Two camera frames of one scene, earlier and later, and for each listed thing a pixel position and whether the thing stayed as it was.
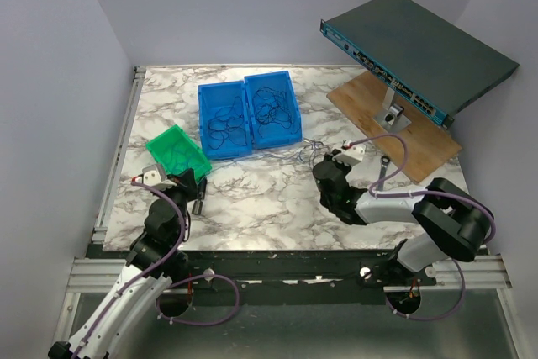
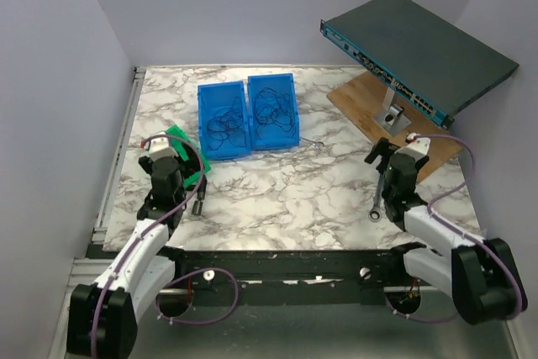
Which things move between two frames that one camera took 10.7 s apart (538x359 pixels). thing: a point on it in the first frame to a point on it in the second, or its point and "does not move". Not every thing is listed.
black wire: [270, 106] does not move
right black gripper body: [345, 167] to [386, 149]
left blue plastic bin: [224, 119] does not move
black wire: [228, 120] does not move
